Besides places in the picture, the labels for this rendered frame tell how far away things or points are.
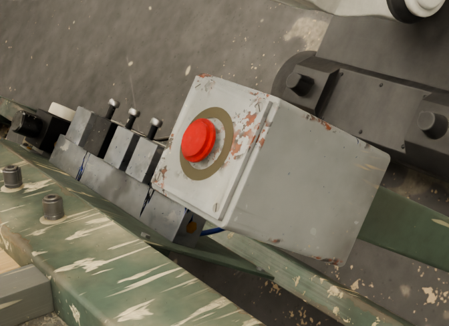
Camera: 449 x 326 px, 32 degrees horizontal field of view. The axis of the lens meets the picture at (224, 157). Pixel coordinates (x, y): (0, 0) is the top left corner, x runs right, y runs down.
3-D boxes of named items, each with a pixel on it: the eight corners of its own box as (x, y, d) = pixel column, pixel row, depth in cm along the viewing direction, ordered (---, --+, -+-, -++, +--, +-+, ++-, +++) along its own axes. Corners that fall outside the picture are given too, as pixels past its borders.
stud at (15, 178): (25, 187, 109) (23, 167, 108) (9, 192, 107) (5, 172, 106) (19, 182, 111) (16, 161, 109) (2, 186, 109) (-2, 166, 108)
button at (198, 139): (233, 130, 69) (216, 122, 67) (215, 172, 69) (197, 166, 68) (206, 119, 72) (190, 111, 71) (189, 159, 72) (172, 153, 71)
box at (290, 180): (399, 158, 77) (276, 95, 65) (349, 271, 77) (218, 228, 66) (315, 128, 86) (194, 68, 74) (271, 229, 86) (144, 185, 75)
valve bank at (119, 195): (317, 185, 108) (187, 129, 92) (275, 281, 108) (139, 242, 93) (132, 103, 146) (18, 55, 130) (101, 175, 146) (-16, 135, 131)
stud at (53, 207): (67, 218, 99) (65, 196, 98) (49, 224, 97) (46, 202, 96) (59, 212, 101) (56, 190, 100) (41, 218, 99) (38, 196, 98)
